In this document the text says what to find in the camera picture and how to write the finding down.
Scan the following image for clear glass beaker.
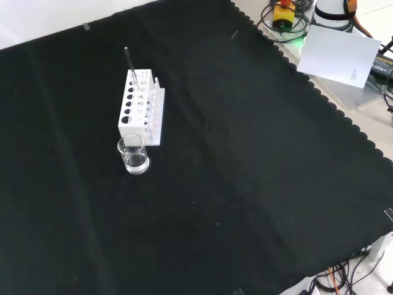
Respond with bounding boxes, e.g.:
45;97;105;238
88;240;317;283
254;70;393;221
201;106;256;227
117;132;150;175

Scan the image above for black power adapter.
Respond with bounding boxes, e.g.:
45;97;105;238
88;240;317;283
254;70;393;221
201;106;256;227
369;52;393;80

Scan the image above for pale board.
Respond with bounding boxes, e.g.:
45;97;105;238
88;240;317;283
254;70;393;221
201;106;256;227
297;24;383;90

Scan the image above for grey metal base plate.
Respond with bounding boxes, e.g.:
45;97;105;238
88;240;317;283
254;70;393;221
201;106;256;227
313;73;388;113

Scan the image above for orange cable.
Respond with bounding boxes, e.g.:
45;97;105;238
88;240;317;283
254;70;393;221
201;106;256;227
343;0;374;39

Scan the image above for black floor cables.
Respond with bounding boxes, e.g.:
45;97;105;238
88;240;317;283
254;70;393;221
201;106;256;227
302;250;393;295

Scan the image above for yellow stop button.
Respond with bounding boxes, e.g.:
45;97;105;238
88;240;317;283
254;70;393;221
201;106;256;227
272;0;297;30

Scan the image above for white test tube rack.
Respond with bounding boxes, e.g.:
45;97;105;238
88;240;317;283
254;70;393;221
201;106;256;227
117;69;166;146

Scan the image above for black bench cloth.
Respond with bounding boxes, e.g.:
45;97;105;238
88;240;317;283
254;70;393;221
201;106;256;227
0;0;393;295

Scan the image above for glass rod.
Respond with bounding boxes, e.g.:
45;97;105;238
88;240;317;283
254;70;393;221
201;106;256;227
124;46;141;93

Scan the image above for black cable loop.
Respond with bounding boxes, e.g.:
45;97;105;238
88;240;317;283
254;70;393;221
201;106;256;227
260;0;311;43

